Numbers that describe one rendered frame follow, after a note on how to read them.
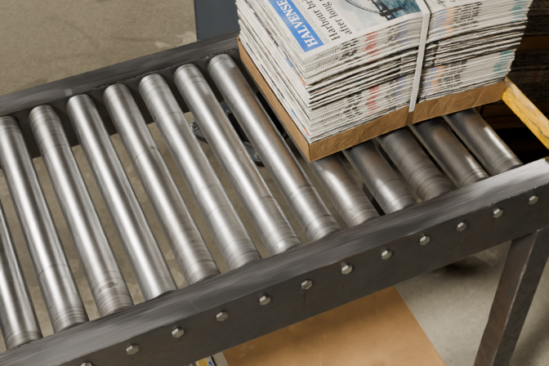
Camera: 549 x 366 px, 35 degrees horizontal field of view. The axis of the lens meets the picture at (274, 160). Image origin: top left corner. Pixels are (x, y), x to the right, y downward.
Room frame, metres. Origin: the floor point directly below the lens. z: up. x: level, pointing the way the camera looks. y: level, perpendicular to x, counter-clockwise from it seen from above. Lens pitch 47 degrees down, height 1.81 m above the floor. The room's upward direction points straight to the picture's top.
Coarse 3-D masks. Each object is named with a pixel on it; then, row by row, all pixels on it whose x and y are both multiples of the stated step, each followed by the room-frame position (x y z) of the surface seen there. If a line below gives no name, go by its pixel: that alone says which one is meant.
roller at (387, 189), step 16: (368, 144) 0.99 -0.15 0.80; (352, 160) 0.98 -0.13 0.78; (368, 160) 0.96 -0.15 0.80; (384, 160) 0.96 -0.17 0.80; (368, 176) 0.93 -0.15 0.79; (384, 176) 0.92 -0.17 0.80; (384, 192) 0.90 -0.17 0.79; (400, 192) 0.89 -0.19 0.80; (384, 208) 0.88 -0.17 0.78; (400, 208) 0.86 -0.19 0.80
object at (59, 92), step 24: (192, 48) 1.24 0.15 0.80; (216, 48) 1.24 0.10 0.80; (96, 72) 1.17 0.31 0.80; (120, 72) 1.17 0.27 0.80; (144, 72) 1.17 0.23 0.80; (168, 72) 1.18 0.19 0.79; (0, 96) 1.11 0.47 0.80; (24, 96) 1.11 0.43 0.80; (48, 96) 1.11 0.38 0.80; (72, 96) 1.11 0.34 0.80; (96, 96) 1.13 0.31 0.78; (216, 96) 1.22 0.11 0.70; (24, 120) 1.08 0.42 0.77; (72, 144) 1.11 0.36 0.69; (0, 168) 1.05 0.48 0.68
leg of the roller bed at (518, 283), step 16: (512, 240) 0.95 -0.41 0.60; (528, 240) 0.92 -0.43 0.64; (544, 240) 0.92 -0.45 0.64; (512, 256) 0.94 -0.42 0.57; (528, 256) 0.91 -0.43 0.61; (544, 256) 0.93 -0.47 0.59; (512, 272) 0.93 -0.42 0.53; (528, 272) 0.92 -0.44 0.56; (512, 288) 0.92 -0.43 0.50; (528, 288) 0.92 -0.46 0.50; (496, 304) 0.95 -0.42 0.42; (512, 304) 0.91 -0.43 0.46; (528, 304) 0.93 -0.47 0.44; (496, 320) 0.93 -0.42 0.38; (512, 320) 0.92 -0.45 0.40; (496, 336) 0.92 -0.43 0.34; (512, 336) 0.92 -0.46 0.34; (480, 352) 0.95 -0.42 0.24; (496, 352) 0.91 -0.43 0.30; (512, 352) 0.93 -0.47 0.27
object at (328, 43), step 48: (240, 0) 1.18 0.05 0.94; (288, 0) 1.07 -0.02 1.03; (336, 0) 1.06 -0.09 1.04; (384, 0) 1.05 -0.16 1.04; (288, 48) 0.99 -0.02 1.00; (336, 48) 0.96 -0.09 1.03; (384, 48) 0.99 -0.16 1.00; (288, 96) 1.03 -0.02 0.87; (336, 96) 0.97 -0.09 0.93; (384, 96) 1.00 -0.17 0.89
